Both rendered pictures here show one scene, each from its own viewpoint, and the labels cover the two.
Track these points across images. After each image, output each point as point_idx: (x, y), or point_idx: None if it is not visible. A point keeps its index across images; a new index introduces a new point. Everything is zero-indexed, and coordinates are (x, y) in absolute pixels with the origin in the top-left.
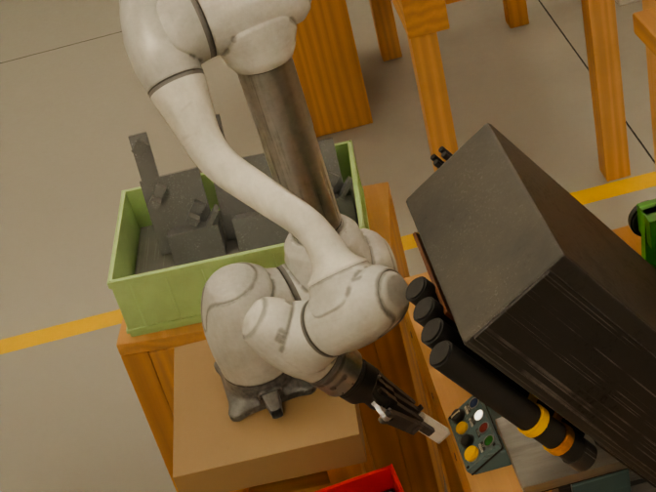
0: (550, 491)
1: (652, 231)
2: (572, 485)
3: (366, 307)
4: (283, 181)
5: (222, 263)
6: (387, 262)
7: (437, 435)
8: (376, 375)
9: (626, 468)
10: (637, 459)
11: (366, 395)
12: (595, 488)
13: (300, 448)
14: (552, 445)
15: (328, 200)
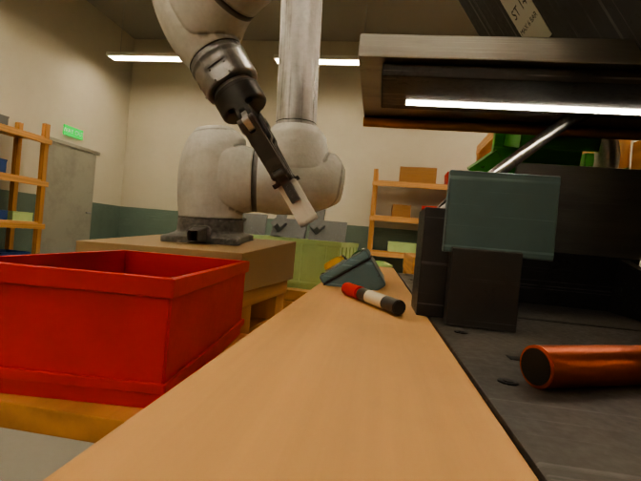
0: (410, 302)
1: (587, 164)
2: (451, 175)
3: None
4: (282, 61)
5: None
6: (337, 166)
7: (301, 213)
8: (260, 93)
9: (577, 62)
10: None
11: (238, 97)
12: (491, 200)
13: (186, 249)
14: None
15: (309, 93)
